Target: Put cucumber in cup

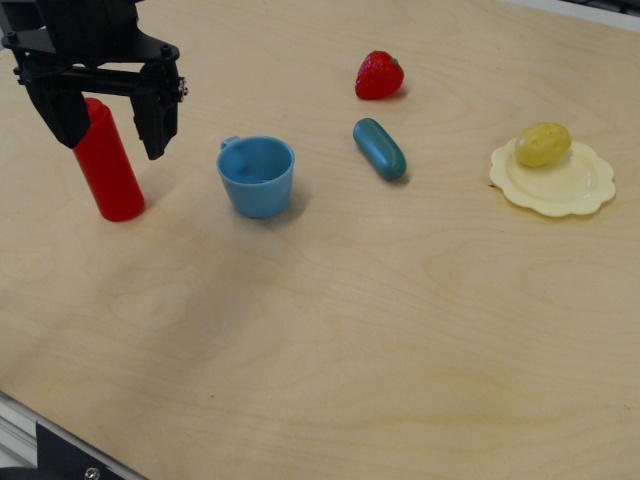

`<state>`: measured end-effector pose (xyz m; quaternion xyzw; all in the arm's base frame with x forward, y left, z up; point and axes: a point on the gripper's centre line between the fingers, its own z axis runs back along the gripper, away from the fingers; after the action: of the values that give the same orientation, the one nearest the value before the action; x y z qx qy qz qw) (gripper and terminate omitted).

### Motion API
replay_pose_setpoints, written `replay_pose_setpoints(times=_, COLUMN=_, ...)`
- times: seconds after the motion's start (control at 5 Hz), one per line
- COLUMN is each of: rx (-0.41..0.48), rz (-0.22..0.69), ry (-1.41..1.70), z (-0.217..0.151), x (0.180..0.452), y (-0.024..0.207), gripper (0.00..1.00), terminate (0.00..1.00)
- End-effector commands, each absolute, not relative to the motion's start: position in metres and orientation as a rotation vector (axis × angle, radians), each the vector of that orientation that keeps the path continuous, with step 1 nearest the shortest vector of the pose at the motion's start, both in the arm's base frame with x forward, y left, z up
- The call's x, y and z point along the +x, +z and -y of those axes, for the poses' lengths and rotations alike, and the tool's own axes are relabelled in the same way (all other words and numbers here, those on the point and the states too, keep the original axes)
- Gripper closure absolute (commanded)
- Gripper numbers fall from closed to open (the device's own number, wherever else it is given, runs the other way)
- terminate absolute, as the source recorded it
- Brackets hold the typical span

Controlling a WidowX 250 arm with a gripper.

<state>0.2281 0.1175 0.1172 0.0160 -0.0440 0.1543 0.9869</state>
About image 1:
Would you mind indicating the cream scalloped plastic plate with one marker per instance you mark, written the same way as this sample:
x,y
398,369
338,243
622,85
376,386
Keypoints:
x,y
577,184

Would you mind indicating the black corner bracket with screw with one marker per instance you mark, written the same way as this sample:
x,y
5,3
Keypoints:
x,y
69,457

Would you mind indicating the yellow toy potato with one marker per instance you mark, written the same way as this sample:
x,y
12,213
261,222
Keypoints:
x,y
542,144

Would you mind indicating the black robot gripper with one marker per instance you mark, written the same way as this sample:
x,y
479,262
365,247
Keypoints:
x,y
93,46

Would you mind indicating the blue plastic cup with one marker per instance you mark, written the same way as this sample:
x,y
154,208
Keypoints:
x,y
257,174

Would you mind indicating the red toy strawberry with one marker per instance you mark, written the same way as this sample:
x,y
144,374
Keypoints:
x,y
380,75

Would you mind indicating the aluminium table frame rail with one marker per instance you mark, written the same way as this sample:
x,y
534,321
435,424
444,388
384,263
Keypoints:
x,y
18,434

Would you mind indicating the red ketchup squeeze bottle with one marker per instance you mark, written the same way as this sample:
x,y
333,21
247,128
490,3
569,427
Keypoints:
x,y
106,167

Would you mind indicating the green toy cucumber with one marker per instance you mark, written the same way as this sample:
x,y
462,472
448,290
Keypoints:
x,y
380,149

